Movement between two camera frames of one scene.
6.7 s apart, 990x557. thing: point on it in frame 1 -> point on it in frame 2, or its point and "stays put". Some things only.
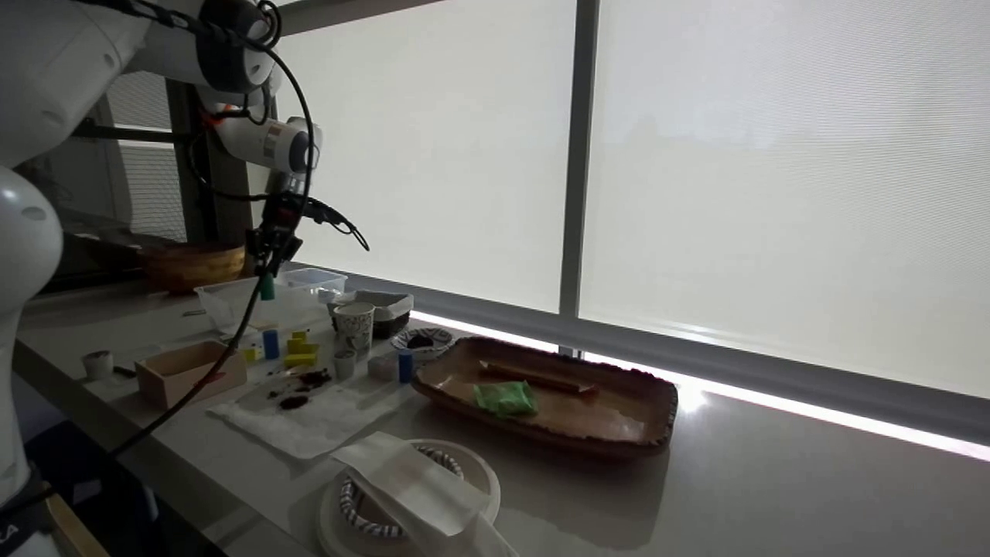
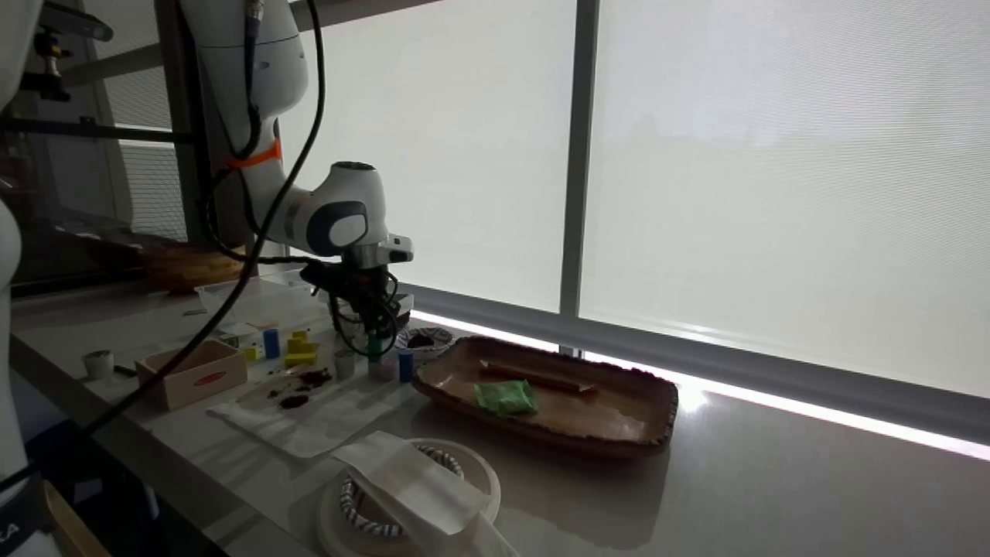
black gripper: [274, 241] -> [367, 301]
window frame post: [580, 157] stays put
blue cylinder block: [271, 345] stays put
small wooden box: [170, 375] stays put
